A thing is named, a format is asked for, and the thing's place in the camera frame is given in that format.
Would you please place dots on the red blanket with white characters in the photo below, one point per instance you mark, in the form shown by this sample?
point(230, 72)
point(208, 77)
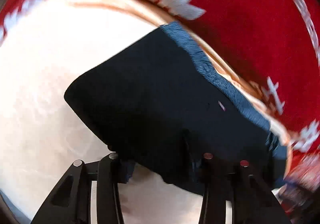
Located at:
point(273, 44)

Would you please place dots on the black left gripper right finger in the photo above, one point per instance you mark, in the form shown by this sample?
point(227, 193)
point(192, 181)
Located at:
point(243, 184)

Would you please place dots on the dark navy pants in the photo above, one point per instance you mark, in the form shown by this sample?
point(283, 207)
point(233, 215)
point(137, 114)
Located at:
point(160, 103)

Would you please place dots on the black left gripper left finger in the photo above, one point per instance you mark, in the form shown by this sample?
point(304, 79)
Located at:
point(70, 199)

